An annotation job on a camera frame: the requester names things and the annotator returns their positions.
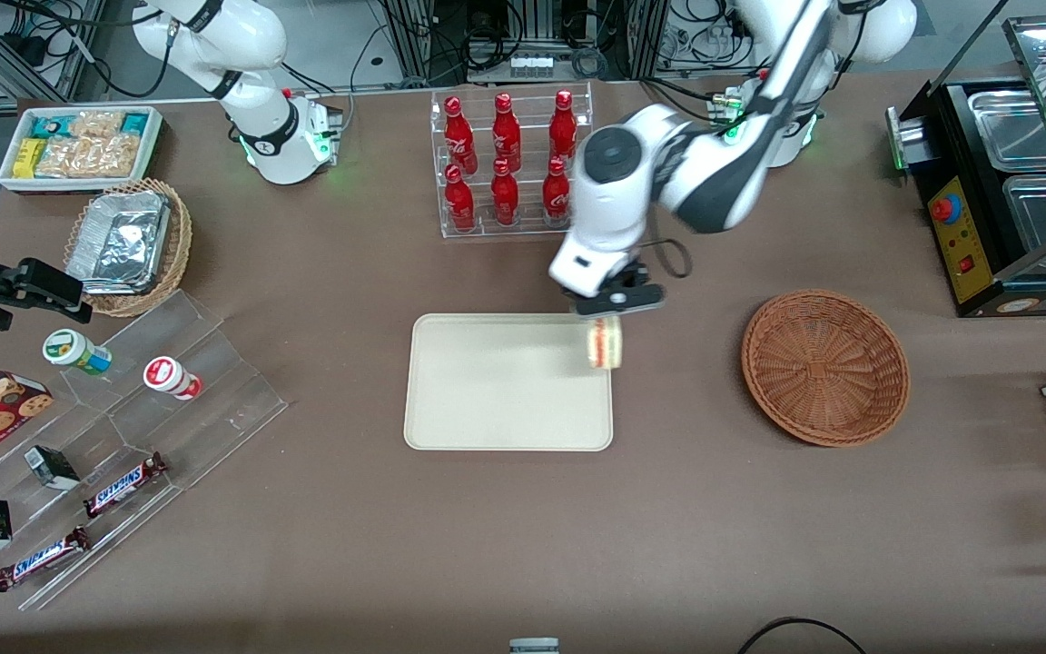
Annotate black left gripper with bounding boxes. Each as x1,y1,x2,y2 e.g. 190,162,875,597
562,260,666,322

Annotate triangular sandwich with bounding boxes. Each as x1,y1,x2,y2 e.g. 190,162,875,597
586,315,625,371

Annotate beige plastic tray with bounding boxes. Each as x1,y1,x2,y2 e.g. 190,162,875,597
403,312,615,452

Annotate small light wicker basket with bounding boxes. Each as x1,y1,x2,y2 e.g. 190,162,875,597
64,177,193,319

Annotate large brown wicker basket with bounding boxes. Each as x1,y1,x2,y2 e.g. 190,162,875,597
741,289,911,448

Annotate green label yogurt cup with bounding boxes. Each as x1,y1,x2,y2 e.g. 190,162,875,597
42,329,113,377

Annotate stacked aluminium foil containers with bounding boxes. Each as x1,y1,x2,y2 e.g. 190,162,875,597
66,189,173,297

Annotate white rectangular snack bin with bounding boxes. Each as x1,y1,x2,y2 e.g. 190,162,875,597
0,104,166,193

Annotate clear acrylic bottle rack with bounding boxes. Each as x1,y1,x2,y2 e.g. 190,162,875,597
430,82,596,240

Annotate red cola bottle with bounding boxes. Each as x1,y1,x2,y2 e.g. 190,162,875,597
444,163,477,233
542,156,575,227
548,89,579,165
444,95,478,175
490,159,521,227
492,92,523,172

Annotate clear bag of crackers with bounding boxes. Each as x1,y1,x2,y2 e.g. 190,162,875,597
87,134,143,179
69,110,125,140
36,136,94,179

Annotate yellow snack packet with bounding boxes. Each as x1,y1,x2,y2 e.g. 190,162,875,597
13,138,48,180

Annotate red label yogurt cup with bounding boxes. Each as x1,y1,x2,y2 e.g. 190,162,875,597
143,356,204,402

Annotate clear acrylic stepped display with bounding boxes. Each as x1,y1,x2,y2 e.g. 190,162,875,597
0,289,291,612

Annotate Snickers chocolate bar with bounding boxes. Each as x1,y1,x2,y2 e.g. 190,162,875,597
0,525,92,594
83,451,169,520

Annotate black food warmer cabinet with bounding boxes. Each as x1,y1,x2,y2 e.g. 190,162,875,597
884,14,1046,319

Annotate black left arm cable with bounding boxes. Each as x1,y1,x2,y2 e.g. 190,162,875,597
639,207,694,280

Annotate black cable loop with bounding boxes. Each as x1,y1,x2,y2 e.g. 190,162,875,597
737,617,869,654

